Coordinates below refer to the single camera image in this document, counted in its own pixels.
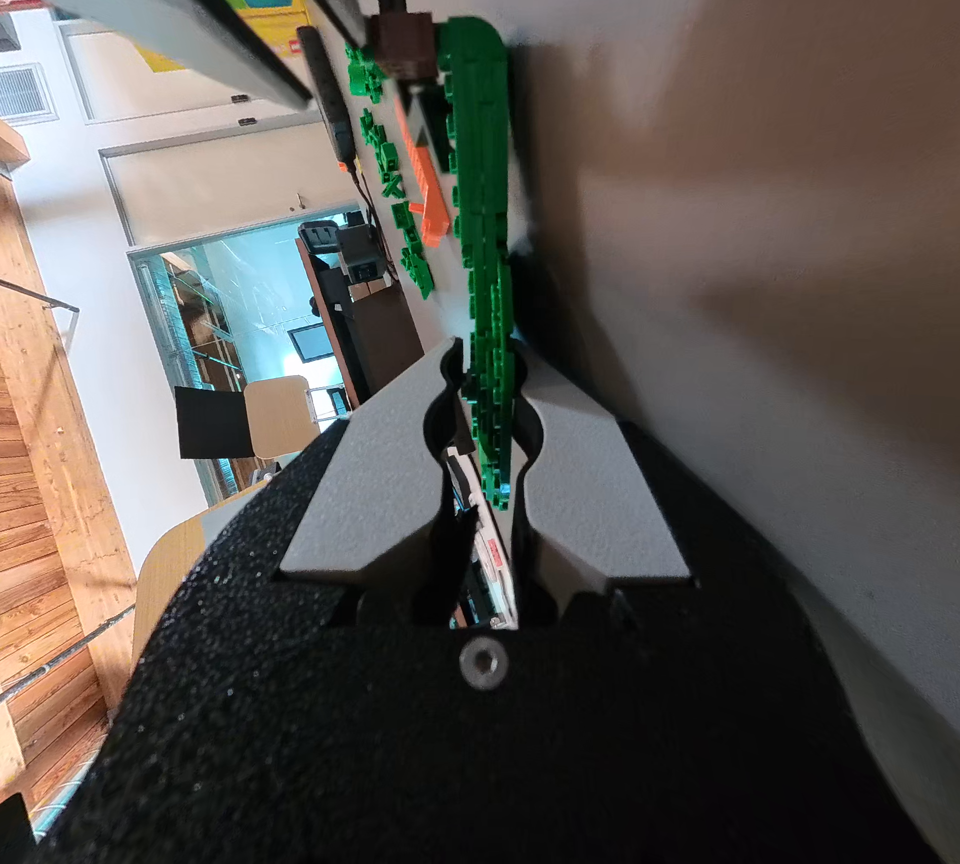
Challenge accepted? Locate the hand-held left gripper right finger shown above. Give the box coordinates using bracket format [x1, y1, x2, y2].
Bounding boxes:
[512, 345, 693, 623]

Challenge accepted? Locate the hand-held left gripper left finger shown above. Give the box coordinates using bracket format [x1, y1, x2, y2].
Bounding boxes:
[277, 336, 474, 591]

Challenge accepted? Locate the green brick leaf build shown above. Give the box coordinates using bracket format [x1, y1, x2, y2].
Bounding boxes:
[366, 0, 528, 512]

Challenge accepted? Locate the grey desk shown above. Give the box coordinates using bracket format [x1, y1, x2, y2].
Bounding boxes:
[303, 0, 960, 864]

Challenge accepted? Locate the dark brown wooden desk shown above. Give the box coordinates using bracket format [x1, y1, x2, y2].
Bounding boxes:
[294, 237, 429, 403]

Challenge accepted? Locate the tan board with black panel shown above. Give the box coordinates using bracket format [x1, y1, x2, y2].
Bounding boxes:
[174, 375, 314, 461]

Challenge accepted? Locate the row of green brick pieces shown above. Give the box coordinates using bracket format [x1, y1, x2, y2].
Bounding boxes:
[343, 41, 438, 300]

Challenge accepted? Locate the wooden book stand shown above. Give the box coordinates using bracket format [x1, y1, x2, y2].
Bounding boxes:
[131, 477, 279, 673]

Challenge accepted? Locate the grey box device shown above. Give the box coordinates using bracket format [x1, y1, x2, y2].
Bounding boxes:
[336, 225, 385, 282]

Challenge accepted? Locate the orange brick separator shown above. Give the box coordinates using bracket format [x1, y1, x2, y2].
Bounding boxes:
[393, 95, 456, 250]

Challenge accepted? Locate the white wall vent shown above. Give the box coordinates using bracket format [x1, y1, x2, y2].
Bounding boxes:
[0, 63, 60, 124]

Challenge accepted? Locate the black cable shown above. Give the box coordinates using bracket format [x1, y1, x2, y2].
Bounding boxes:
[347, 162, 400, 281]

